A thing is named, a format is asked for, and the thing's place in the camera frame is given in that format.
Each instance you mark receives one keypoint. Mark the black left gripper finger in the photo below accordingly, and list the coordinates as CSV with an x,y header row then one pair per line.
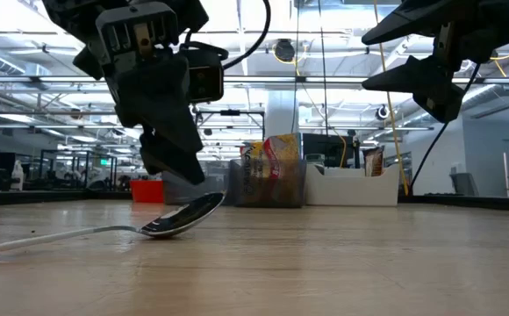
x,y
158,101
175,162

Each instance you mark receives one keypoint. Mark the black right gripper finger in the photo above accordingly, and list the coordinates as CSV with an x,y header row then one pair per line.
x,y
425,81
430,15

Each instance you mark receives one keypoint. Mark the brown snack sachet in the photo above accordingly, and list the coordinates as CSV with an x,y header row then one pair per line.
x,y
373,162

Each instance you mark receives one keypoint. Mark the blue yellow ramen packet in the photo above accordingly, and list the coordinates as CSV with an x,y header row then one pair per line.
x,y
272,153

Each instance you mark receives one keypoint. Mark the white plastic bin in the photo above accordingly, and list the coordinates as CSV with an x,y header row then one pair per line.
x,y
351,188

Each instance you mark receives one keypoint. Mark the grey translucent plastic bin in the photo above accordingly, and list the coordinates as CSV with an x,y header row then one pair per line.
x,y
303,188
219,191

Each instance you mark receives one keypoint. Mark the green exit sign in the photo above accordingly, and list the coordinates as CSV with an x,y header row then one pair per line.
x,y
104,161

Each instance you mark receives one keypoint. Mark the grey waste bin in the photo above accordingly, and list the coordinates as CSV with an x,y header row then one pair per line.
x,y
464,184

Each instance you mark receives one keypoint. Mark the white building column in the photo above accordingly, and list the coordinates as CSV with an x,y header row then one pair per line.
x,y
281,118

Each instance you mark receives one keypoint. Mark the black monitor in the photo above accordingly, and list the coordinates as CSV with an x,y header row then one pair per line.
x,y
324,149

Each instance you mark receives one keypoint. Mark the person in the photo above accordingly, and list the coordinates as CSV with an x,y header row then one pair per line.
x,y
17,173

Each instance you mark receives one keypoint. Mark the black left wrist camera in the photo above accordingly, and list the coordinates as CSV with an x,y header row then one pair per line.
x,y
204,74

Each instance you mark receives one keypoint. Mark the black camera stand frame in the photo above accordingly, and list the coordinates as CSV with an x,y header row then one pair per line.
x,y
237,112

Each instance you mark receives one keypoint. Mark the black aluminium table frame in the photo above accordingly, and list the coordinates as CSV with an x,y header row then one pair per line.
x,y
487,201

